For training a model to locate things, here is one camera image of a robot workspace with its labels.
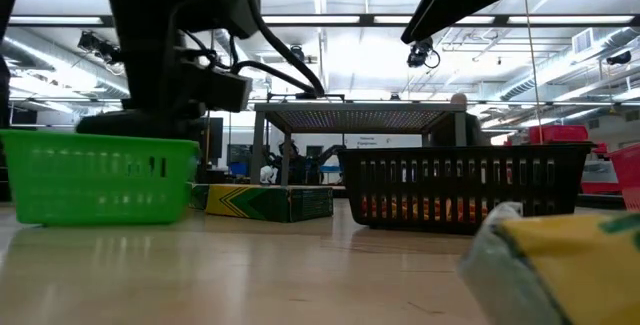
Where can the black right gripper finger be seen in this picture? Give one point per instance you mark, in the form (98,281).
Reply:
(450,0)

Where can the green plastic basket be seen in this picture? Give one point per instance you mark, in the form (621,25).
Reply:
(75,190)

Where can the black plastic basket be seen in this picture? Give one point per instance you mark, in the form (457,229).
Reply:
(450,151)

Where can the yellow green crayon box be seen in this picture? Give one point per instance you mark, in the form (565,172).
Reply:
(270,204)

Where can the red plastic basket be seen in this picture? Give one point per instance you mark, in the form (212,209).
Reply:
(627,175)

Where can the yellow plastic packet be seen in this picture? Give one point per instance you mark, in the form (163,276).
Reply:
(575,275)

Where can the black background robot arm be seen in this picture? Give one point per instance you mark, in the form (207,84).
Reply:
(305,165)

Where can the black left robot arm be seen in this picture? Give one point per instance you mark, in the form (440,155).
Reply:
(150,40)

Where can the black computer monitor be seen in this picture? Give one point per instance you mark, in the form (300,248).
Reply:
(215,140)

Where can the black ceiling device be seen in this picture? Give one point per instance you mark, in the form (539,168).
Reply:
(95,45)

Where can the blue background bin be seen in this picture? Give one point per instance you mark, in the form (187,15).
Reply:
(239,167)

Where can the person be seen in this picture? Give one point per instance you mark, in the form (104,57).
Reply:
(472,130)

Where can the grey perforated metal shelf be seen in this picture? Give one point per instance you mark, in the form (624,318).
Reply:
(360,107)

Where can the red storage bin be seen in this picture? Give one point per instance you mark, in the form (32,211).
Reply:
(557,134)

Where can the black overhead camera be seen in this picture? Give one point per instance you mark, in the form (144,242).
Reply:
(417,54)

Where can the white wall sign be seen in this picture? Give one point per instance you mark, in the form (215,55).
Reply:
(380,140)

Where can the black ceiling camera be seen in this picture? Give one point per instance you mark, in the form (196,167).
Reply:
(620,57)
(298,52)

